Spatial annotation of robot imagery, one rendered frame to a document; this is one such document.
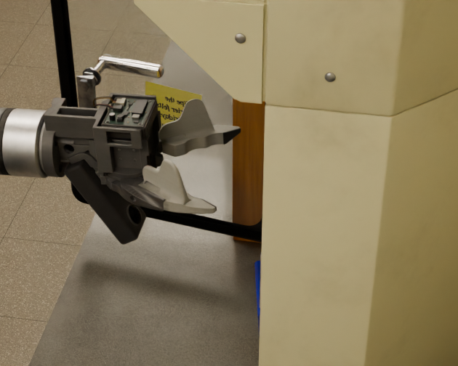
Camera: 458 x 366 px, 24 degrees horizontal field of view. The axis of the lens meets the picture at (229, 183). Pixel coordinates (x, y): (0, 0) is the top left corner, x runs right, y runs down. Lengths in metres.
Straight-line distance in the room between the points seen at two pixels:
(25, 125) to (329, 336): 0.39
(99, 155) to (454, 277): 0.40
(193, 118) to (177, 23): 0.30
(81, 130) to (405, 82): 0.39
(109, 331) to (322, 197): 0.49
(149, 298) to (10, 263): 1.56
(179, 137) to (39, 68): 2.63
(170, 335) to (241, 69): 0.54
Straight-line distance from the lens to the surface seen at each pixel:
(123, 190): 1.13
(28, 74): 3.78
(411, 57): 0.90
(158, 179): 1.11
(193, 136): 1.19
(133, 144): 1.11
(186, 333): 1.37
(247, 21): 0.89
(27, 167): 1.17
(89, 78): 1.36
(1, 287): 2.89
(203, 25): 0.89
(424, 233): 1.05
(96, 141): 1.12
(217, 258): 1.48
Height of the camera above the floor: 1.91
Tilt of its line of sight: 37 degrees down
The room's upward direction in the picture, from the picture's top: straight up
